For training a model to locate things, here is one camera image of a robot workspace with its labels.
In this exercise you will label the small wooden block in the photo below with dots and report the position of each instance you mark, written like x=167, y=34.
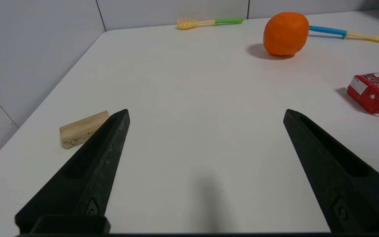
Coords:
x=79, y=131

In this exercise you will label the red milk carton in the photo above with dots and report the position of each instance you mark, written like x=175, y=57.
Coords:
x=378, y=90

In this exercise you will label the orange fruit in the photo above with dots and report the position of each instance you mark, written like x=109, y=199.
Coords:
x=286, y=33

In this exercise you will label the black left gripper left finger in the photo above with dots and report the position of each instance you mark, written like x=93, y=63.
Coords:
x=87, y=177

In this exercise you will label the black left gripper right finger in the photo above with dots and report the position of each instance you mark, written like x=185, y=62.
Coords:
x=337, y=177

